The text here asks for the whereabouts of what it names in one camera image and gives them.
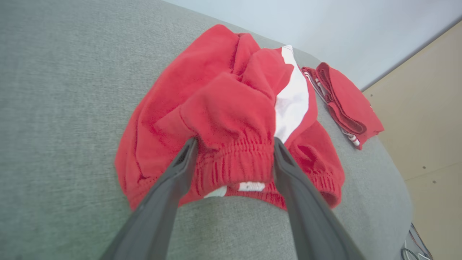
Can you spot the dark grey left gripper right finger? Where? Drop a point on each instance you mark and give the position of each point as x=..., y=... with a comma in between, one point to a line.
x=314, y=224

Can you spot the red white basketball jersey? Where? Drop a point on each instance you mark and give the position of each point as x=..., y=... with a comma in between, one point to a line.
x=350, y=101

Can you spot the beige wooden panel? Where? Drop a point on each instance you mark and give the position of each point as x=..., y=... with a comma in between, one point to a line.
x=429, y=126

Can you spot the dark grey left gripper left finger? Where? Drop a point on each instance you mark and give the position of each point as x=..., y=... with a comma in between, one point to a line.
x=155, y=216

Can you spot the red white basketball shorts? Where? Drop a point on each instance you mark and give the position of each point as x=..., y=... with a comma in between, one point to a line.
x=216, y=108

